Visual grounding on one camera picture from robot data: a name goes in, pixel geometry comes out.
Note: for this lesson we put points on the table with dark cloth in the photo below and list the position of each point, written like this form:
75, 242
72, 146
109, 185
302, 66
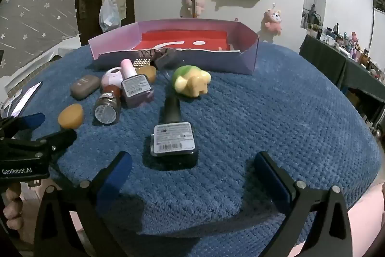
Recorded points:
324, 59

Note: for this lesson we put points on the gold studded box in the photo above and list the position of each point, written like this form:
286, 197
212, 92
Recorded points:
141, 63

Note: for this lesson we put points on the pale pink plush toy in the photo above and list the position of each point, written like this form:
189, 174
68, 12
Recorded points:
201, 1

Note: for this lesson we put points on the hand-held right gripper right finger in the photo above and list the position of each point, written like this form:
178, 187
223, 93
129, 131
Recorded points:
270, 178

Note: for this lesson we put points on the pink and red cardboard box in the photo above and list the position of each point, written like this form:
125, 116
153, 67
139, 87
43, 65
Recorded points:
186, 39

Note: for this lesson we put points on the row of cosmetic bottles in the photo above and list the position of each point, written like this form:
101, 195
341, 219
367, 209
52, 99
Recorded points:
352, 44

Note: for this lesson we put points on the pink-capped nail polish bottle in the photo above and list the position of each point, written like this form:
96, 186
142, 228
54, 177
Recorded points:
137, 88

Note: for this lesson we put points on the smartphone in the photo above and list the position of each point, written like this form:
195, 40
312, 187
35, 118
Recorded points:
25, 99

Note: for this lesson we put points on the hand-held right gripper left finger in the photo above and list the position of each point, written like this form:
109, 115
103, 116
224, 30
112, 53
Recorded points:
114, 175

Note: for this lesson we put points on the clear plastic bag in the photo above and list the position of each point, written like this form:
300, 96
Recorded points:
109, 16

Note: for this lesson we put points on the orange egg-shaped sponge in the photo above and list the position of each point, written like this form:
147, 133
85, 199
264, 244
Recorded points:
70, 116
149, 73

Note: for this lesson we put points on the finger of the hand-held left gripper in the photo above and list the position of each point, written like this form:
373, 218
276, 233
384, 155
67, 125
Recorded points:
61, 138
31, 121

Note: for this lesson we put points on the pink plush toy with horns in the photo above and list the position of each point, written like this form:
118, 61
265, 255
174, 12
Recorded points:
273, 20

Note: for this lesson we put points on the brown-capped glitter bottle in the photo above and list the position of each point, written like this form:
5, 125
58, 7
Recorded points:
105, 112

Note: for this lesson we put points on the person's left hand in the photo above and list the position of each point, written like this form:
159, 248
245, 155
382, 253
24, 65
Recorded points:
11, 205

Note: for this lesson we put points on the green and yellow turtle toy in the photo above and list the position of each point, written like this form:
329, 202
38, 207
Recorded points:
192, 82

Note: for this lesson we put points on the brown plastic case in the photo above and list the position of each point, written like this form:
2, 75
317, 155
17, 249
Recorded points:
84, 87

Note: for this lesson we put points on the black nail polish bottle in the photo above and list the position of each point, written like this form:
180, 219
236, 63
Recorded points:
173, 139

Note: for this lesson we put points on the pink rounded case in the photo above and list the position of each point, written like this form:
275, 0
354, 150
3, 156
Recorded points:
109, 78

